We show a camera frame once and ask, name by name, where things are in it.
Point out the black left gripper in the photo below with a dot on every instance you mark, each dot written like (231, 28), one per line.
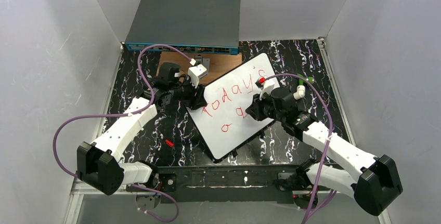
(194, 96)

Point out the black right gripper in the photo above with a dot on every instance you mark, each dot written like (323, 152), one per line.
(259, 105)

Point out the white whiteboard black frame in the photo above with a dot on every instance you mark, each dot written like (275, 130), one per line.
(223, 122)

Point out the red marker cap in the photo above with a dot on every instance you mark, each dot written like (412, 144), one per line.
(169, 143)

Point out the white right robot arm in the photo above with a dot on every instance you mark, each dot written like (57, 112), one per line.
(372, 181)

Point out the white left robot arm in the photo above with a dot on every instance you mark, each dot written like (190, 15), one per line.
(98, 162)

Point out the green white plastic fitting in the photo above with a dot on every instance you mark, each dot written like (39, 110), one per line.
(301, 89)

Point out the brown wooden board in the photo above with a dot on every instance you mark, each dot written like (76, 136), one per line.
(219, 64)

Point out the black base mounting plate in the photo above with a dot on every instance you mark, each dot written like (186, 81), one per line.
(229, 183)

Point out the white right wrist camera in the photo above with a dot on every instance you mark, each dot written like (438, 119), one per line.
(266, 86)

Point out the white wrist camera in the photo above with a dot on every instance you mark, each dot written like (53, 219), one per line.
(266, 86)
(196, 72)

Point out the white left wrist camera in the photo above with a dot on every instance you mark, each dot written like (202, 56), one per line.
(196, 72)

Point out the grey metal clamp bracket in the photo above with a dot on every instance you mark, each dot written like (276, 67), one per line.
(204, 61)

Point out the grey blue network switch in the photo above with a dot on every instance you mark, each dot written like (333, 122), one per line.
(195, 26)

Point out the aluminium frame rail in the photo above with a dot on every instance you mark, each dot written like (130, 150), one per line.
(164, 208)

